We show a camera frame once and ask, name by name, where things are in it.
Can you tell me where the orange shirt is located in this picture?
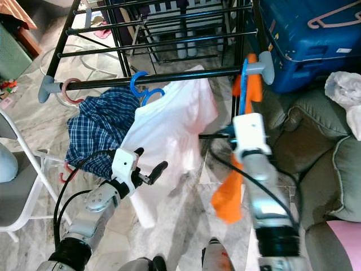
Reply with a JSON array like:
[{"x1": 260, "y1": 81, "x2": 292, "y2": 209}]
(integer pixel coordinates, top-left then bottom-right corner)
[{"x1": 210, "y1": 54, "x2": 263, "y2": 224}]

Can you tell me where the blue plastic hanger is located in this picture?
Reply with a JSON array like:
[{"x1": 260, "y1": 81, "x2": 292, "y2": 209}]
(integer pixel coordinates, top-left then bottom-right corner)
[
  {"x1": 238, "y1": 56, "x2": 252, "y2": 123},
  {"x1": 130, "y1": 71, "x2": 165, "y2": 107}
]

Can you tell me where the coral red hanger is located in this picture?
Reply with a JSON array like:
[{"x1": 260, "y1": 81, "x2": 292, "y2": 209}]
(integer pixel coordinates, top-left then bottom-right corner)
[{"x1": 59, "y1": 77, "x2": 86, "y2": 183}]

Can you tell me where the pink plastic hanger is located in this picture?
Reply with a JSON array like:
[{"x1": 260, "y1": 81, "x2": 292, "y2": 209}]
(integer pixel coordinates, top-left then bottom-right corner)
[{"x1": 307, "y1": 6, "x2": 361, "y2": 29}]

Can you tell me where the white shirt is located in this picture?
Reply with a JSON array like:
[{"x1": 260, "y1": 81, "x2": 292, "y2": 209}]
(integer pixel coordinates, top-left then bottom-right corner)
[{"x1": 121, "y1": 65, "x2": 218, "y2": 229}]

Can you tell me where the blue plaid shirt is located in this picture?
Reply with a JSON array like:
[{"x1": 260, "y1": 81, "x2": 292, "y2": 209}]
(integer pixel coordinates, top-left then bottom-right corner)
[{"x1": 66, "y1": 93, "x2": 139, "y2": 180}]

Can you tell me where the grey robot left leg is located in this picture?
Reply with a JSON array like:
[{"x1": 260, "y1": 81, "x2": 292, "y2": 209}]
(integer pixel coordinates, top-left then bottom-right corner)
[{"x1": 118, "y1": 257, "x2": 167, "y2": 271}]

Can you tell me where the black clothes drying rack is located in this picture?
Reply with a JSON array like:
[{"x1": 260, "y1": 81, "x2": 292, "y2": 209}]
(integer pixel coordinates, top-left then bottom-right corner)
[{"x1": 38, "y1": 0, "x2": 276, "y2": 139}]

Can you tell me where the white grey folding chair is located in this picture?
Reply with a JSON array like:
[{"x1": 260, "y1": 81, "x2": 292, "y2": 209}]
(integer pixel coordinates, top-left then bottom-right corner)
[{"x1": 0, "y1": 107, "x2": 68, "y2": 243}]

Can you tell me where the light blue pillow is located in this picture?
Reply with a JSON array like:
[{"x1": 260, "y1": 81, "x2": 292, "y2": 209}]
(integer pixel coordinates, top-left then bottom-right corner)
[{"x1": 0, "y1": 144, "x2": 19, "y2": 185}]

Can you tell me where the small colourful toy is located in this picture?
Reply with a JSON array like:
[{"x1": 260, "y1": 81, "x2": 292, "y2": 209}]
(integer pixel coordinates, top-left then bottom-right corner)
[{"x1": 3, "y1": 80, "x2": 26, "y2": 95}]

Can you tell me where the white slatted shelf unit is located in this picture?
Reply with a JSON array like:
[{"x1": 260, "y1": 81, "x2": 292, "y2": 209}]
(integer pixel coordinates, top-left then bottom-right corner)
[{"x1": 141, "y1": 0, "x2": 237, "y2": 57}]

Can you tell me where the grey-green sofa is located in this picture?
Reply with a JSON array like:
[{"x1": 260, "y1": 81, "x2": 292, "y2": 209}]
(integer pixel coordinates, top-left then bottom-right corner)
[{"x1": 259, "y1": 85, "x2": 361, "y2": 271}]

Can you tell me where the green cabinet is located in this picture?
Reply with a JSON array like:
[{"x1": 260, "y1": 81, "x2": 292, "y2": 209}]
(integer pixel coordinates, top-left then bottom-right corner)
[{"x1": 0, "y1": 23, "x2": 34, "y2": 80}]

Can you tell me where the wooden table with peach cloth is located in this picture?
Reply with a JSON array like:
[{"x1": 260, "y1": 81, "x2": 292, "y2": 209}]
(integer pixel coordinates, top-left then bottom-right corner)
[{"x1": 0, "y1": 0, "x2": 37, "y2": 57}]

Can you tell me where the blue hard-shell suitcase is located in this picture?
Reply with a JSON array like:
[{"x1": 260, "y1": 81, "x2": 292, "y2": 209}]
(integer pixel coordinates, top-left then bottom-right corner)
[{"x1": 257, "y1": 0, "x2": 361, "y2": 94}]

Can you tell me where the white crumpled cloth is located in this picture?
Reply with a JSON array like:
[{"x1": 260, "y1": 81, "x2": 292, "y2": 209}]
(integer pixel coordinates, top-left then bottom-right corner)
[{"x1": 324, "y1": 71, "x2": 361, "y2": 141}]

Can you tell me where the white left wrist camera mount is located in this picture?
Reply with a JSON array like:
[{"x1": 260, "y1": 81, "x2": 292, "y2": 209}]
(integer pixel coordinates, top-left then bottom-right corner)
[{"x1": 112, "y1": 148, "x2": 142, "y2": 190}]

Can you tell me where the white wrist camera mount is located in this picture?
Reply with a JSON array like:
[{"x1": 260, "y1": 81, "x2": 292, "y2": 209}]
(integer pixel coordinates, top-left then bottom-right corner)
[
  {"x1": 232, "y1": 113, "x2": 271, "y2": 161},
  {"x1": 112, "y1": 148, "x2": 142, "y2": 190}
]

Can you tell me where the short black left arm cable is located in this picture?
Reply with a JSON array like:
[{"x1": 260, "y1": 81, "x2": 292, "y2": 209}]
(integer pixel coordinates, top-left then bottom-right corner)
[{"x1": 59, "y1": 189, "x2": 101, "y2": 232}]

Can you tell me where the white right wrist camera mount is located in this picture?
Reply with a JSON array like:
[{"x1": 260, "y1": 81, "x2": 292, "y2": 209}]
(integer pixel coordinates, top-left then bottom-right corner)
[{"x1": 232, "y1": 113, "x2": 271, "y2": 161}]

